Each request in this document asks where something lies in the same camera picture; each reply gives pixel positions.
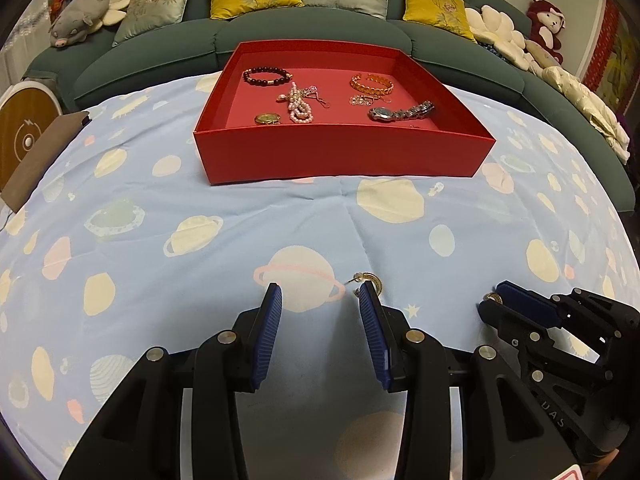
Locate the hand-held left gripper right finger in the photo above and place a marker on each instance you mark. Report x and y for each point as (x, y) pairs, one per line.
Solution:
(375, 337)

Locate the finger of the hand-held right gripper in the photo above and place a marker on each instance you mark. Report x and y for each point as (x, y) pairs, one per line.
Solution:
(505, 322)
(525, 302)

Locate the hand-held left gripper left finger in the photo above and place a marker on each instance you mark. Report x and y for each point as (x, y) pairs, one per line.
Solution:
(267, 332)

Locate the gold hoop earring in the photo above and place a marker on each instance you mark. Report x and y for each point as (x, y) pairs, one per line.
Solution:
(495, 298)
(376, 282)

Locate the red cardboard box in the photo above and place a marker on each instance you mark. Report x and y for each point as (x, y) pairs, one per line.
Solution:
(340, 155)

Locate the gold brown wristwatch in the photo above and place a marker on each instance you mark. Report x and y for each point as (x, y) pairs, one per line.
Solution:
(268, 119)

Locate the silver wristwatch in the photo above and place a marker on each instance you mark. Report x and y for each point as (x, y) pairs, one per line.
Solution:
(395, 112)

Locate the silver flower earring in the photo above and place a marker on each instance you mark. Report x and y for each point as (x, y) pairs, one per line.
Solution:
(360, 101)

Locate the gold bangle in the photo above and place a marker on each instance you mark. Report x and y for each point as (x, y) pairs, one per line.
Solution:
(372, 87)

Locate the cream quilted blanket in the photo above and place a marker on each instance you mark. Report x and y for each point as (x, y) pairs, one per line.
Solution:
(585, 105)

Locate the beige small cushion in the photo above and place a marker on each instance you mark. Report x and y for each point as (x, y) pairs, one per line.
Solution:
(540, 52)

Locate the white flower cushion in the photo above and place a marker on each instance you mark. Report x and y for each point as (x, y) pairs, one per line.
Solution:
(500, 32)

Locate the red monkey plush toy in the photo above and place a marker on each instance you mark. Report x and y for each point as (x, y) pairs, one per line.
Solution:
(547, 25)

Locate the brown notebook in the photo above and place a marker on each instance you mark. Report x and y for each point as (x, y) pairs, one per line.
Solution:
(40, 155)

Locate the green sofa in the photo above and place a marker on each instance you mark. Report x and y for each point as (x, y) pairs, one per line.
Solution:
(150, 60)

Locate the white machine with wooden disc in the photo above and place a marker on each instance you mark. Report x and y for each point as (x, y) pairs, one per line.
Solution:
(25, 120)

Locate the grey pig plush toy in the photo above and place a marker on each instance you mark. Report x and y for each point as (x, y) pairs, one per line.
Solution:
(77, 15)

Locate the red wall hanging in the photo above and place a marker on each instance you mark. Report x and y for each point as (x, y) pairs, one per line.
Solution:
(615, 55)

